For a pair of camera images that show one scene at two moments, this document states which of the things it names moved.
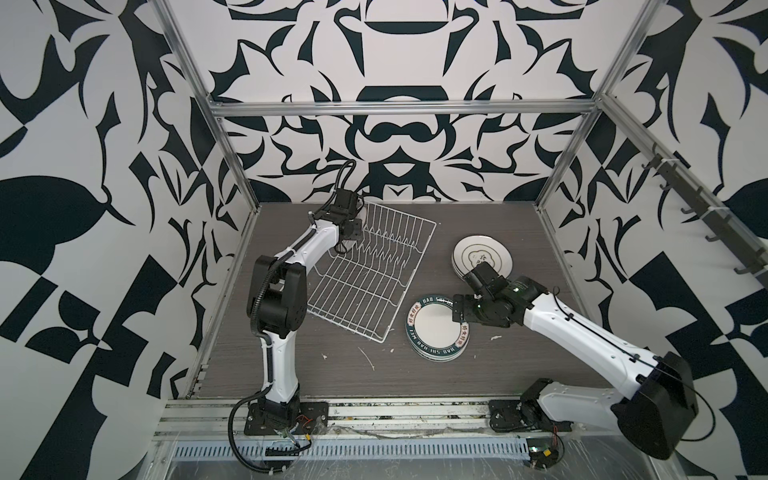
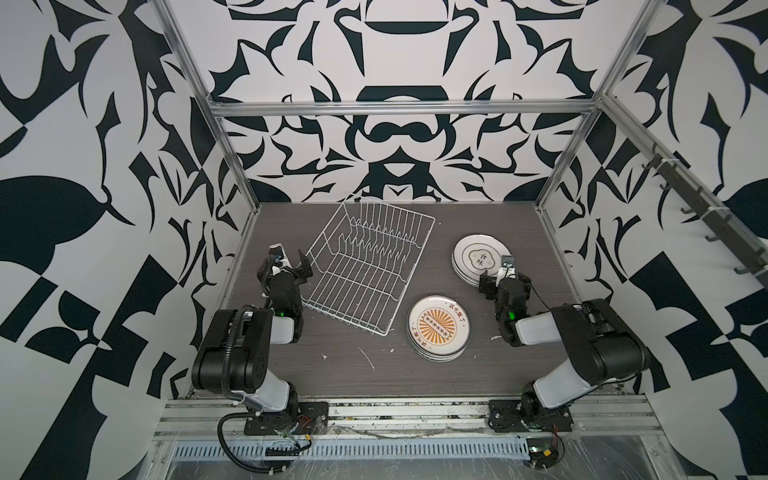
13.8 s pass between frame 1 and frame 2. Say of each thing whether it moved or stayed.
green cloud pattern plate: stayed
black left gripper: moved
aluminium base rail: stayed
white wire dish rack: stayed
